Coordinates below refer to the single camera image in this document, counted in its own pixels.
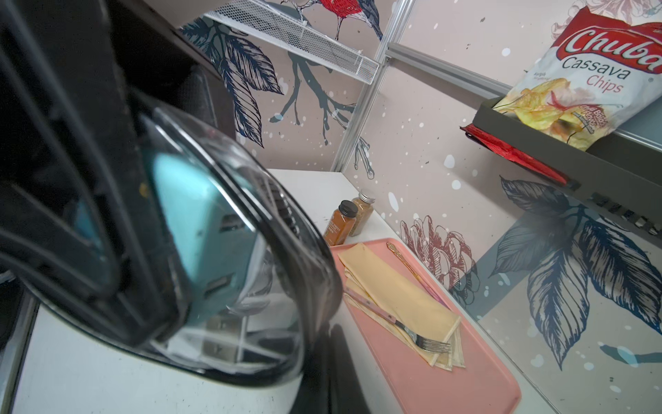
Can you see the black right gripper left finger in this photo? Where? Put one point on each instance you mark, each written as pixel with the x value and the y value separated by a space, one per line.
pixel 80 223

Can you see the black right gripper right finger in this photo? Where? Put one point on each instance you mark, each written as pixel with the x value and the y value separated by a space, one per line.
pixel 330 383

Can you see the teal wall charger front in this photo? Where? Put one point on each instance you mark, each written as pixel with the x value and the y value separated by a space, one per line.
pixel 214 242

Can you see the black fork on tray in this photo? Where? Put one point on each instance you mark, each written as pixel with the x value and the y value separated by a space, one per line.
pixel 421 342

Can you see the pink plastic tray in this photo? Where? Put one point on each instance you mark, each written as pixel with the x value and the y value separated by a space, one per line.
pixel 484 385

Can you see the brown spice bottle black cap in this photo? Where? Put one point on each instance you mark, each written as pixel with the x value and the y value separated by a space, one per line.
pixel 341 223

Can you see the tan spice jar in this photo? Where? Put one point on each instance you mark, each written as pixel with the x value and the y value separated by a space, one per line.
pixel 364 202

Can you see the red cassava chips bag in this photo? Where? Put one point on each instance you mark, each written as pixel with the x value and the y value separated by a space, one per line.
pixel 596 76

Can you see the white wire mesh basket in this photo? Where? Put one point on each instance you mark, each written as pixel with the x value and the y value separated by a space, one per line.
pixel 261 20

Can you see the black wall basket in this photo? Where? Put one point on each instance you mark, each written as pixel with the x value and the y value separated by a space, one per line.
pixel 617 177

